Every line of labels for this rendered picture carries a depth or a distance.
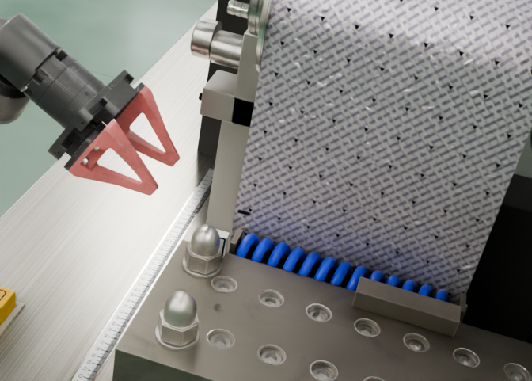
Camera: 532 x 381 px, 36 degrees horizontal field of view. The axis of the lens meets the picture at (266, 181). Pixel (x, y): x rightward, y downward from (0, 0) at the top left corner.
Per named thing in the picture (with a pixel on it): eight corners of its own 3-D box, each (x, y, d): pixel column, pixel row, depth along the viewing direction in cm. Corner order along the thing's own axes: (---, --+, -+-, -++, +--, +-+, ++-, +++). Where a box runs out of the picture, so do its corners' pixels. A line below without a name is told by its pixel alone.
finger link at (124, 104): (139, 206, 80) (65, 143, 79) (165, 172, 86) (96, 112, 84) (178, 165, 76) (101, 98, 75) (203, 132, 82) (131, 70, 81)
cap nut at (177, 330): (164, 314, 69) (169, 273, 67) (204, 327, 68) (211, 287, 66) (147, 343, 66) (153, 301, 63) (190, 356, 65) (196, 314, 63)
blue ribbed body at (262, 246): (241, 251, 82) (245, 223, 80) (450, 314, 79) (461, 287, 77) (230, 272, 79) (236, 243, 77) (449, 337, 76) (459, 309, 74)
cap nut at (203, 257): (189, 249, 77) (195, 210, 75) (226, 260, 77) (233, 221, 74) (176, 271, 74) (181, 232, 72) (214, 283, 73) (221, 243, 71)
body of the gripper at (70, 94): (61, 165, 76) (-2, 113, 75) (106, 120, 85) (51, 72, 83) (96, 123, 73) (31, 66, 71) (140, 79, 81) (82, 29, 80)
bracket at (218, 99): (188, 244, 99) (222, 7, 83) (237, 259, 98) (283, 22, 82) (173, 268, 95) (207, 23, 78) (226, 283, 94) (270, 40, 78)
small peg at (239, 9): (226, 3, 75) (226, 16, 76) (256, 10, 75) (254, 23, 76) (231, -4, 76) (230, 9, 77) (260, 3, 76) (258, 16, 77)
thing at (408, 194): (231, 234, 82) (261, 68, 72) (461, 302, 79) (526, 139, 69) (229, 238, 81) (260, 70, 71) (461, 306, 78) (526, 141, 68)
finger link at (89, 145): (126, 223, 77) (49, 158, 76) (154, 186, 83) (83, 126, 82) (165, 181, 74) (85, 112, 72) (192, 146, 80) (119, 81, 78)
